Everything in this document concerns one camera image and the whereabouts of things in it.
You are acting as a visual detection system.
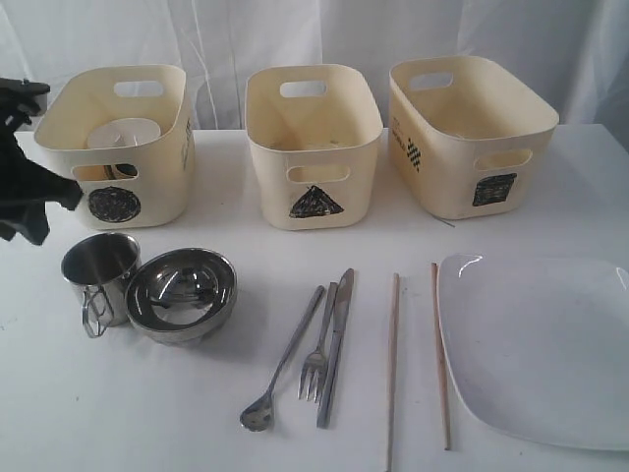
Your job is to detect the cream bin with triangle mark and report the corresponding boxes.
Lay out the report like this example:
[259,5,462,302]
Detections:
[246,64,383,230]

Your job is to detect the white backdrop curtain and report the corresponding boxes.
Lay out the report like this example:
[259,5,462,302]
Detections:
[1,1,628,143]

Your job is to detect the cream bin with square mark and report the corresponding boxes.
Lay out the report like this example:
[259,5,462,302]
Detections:
[388,56,559,220]

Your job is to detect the steel long-handled spoon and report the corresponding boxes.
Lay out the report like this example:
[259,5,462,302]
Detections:
[240,285,325,433]

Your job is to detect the white square plate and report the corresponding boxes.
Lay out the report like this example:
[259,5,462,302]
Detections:
[437,254,628,451]

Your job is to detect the steel bowl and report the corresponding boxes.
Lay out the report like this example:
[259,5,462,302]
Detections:
[125,248,238,344]

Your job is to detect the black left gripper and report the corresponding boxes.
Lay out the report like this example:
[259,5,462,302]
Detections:
[1,78,82,246]

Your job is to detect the steel mug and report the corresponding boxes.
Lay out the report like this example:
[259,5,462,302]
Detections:
[61,232,142,338]
[103,163,138,180]

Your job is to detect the wooden chopstick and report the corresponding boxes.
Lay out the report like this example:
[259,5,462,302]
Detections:
[385,272,400,472]
[430,263,451,450]

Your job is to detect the steel fork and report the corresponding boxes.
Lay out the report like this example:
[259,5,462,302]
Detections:
[298,282,338,403]

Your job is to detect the white round bowl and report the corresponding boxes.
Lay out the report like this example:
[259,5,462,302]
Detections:
[86,118,161,149]

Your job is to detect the steel mug front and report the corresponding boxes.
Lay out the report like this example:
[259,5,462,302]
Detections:
[103,163,138,180]

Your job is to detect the steel table knife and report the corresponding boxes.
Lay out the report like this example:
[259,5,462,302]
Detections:
[316,268,355,429]

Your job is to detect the cream bin with circle mark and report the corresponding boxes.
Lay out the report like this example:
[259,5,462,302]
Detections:
[34,65,195,230]

